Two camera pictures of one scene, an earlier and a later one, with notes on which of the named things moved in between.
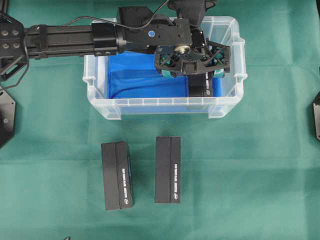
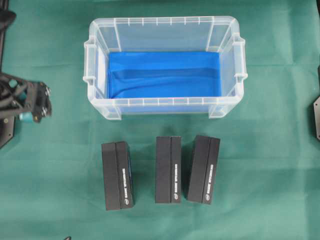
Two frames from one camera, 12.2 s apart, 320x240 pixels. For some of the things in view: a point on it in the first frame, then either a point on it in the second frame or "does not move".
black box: (167, 169) does not move
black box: (200, 85) to (203, 173)
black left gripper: (190, 60) to (30, 98)
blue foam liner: (134, 74) does not move
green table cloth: (253, 174) does not move
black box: (117, 175) does not move
